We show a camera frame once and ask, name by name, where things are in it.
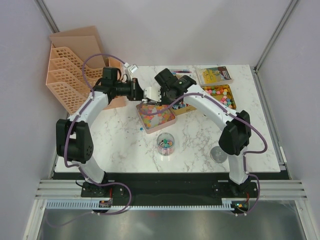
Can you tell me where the paperback book with yellow cover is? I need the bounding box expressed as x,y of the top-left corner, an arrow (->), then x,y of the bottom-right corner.
196,66 -> 234,86

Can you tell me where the silver round jar lid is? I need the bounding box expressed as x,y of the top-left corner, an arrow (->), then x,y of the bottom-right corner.
209,146 -> 228,164

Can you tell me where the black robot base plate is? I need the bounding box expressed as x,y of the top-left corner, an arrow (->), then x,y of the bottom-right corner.
81,173 -> 258,205

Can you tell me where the light blue cable duct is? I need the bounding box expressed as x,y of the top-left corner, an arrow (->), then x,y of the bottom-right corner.
45,198 -> 249,211

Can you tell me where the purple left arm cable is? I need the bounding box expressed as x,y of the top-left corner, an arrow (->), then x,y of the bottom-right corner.
46,52 -> 133,228

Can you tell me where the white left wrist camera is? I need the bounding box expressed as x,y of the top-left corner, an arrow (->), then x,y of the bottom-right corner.
123,62 -> 138,81

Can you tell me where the gold tin of lollipops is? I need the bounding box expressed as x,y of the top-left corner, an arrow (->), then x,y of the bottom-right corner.
171,101 -> 196,116

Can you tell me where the pink tray of gummy candies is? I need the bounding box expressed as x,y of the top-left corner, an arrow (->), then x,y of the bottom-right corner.
136,104 -> 177,134

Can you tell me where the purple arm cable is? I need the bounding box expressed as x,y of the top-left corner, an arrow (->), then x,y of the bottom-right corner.
138,92 -> 268,217
46,52 -> 133,228

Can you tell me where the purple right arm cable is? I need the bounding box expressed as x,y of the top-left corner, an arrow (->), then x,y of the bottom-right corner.
138,92 -> 268,217

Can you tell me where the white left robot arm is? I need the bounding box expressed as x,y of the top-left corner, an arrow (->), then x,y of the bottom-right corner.
56,67 -> 144,197

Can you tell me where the peach plastic file organizer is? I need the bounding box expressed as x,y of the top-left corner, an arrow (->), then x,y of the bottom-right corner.
46,26 -> 123,115

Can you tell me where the clear glass jar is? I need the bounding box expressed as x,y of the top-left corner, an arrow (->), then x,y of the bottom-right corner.
156,132 -> 175,156

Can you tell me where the gold tin of star candies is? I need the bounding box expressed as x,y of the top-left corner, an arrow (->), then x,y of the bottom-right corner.
202,84 -> 237,110

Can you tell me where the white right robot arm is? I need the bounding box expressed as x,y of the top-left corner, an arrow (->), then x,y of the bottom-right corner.
143,68 -> 252,197

